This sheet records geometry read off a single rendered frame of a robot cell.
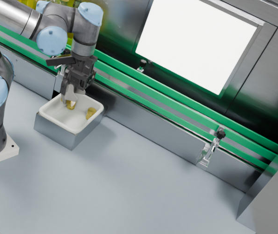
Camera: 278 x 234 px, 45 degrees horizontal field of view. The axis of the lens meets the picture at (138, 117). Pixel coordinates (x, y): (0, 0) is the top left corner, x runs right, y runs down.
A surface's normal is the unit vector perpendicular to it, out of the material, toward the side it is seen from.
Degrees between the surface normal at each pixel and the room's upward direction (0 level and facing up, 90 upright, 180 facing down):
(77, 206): 0
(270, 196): 90
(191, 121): 90
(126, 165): 0
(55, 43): 89
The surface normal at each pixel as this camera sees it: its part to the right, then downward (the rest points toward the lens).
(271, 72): -0.38, 0.46
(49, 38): 0.14, 0.63
